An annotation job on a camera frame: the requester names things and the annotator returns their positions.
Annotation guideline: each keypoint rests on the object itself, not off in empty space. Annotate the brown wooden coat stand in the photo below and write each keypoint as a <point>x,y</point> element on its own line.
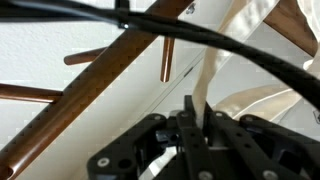
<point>83,96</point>

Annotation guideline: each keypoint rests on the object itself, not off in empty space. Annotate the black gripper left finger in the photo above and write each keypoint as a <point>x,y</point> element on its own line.
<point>133,156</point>

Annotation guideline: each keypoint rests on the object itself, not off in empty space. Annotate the cream San Francisco tote bag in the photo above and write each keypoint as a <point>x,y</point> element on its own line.
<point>206,73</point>

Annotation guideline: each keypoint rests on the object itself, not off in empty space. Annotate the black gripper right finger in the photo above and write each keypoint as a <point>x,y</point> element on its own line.
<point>266,150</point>

